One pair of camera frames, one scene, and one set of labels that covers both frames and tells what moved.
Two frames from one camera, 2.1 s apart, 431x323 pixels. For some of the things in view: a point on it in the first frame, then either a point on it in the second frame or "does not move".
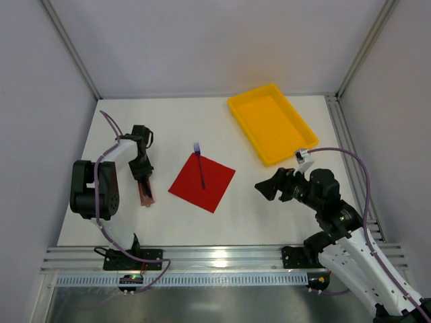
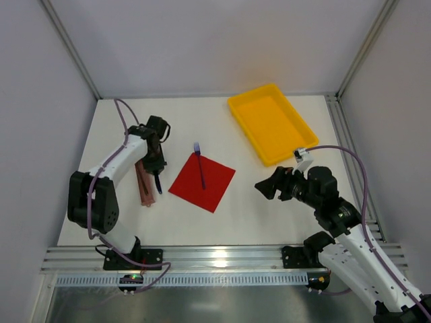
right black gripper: (281, 188) does not move
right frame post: (385, 16) does not move
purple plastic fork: (197, 151) does not move
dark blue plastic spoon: (147, 188) → (157, 182)
